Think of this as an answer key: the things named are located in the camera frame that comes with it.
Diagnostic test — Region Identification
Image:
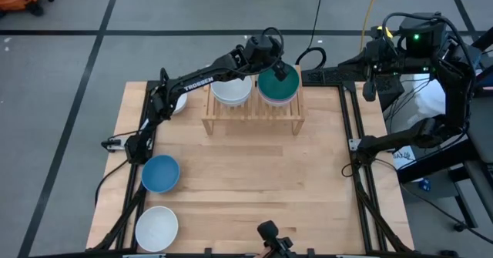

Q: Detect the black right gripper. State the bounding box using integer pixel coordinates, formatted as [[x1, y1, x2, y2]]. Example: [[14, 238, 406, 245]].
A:
[[338, 25, 391, 102]]

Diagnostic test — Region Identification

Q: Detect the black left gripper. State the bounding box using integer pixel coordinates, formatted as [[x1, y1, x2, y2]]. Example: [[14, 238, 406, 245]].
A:
[[243, 34, 290, 82]]

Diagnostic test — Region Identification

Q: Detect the green bowl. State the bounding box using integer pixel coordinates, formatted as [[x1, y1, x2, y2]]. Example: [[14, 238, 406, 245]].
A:
[[257, 62, 301, 102]]

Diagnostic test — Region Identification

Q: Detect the blue bowl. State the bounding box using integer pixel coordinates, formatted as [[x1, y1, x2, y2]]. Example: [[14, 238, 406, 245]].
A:
[[140, 154, 181, 194]]

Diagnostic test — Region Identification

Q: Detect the wooden slatted shelf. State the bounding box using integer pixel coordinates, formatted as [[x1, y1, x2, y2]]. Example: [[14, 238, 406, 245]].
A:
[[200, 64, 307, 136]]

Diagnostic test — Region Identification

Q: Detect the white plastic bag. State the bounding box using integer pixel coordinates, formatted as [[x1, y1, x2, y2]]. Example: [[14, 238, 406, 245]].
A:
[[414, 76, 448, 116]]

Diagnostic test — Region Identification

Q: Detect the white paper with writing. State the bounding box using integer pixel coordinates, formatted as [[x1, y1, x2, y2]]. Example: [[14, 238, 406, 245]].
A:
[[392, 146, 417, 173]]

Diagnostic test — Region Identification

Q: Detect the black device with screen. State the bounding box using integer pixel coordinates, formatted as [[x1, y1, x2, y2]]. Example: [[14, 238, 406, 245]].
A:
[[475, 67, 493, 97]]

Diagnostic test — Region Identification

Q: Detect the black side cart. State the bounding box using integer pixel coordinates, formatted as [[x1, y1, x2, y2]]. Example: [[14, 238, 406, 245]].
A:
[[396, 26, 493, 230]]

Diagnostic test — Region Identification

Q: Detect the yellow floor cable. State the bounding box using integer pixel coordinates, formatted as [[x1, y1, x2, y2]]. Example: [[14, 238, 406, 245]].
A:
[[360, 0, 383, 53]]

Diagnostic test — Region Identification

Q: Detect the long black floor cable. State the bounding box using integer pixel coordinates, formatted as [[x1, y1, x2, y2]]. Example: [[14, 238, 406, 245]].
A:
[[295, 0, 327, 69]]

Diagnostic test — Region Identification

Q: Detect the black handheld camera rig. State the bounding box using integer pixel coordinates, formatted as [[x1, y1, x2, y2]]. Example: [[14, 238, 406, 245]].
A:
[[256, 219, 296, 258]]

